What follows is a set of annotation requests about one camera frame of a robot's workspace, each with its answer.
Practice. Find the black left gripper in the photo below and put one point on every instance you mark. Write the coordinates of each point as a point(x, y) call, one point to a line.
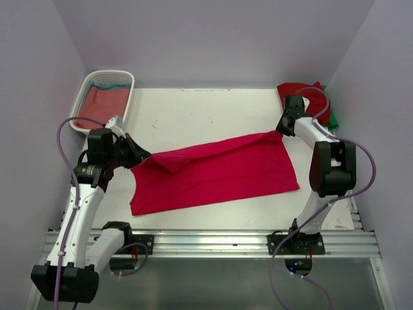
point(142, 153)

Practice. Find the light blue folded shirt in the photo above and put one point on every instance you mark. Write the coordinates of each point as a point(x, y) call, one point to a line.
point(112, 86)

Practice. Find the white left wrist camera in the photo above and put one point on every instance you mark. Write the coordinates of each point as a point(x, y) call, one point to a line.
point(115, 124)

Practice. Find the green folded shirt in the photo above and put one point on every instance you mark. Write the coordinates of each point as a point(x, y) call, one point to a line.
point(327, 119)

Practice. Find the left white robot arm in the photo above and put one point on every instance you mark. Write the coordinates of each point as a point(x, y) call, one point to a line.
point(72, 268)

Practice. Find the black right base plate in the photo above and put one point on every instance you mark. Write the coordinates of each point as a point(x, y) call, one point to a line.
point(299, 244)

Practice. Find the white perforated plastic basket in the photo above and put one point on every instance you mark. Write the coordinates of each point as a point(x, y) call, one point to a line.
point(106, 77)

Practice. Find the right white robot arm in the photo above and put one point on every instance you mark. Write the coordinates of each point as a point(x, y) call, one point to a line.
point(332, 170)

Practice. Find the crimson red t-shirt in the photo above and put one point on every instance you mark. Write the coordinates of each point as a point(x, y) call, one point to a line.
point(232, 169)

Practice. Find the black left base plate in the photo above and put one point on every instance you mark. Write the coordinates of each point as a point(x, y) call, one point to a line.
point(144, 241)

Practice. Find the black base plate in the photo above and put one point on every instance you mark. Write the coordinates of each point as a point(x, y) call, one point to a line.
point(144, 241)
point(299, 244)

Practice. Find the salmon pink folded shirt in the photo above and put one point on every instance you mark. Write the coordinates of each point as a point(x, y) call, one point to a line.
point(101, 105)

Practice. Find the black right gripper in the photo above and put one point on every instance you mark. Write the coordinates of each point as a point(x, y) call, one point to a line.
point(280, 127)

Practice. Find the dark red folded shirt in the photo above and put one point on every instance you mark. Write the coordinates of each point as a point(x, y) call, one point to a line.
point(317, 100)

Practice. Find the aluminium mounting rail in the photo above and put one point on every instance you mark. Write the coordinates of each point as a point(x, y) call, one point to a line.
point(254, 244)

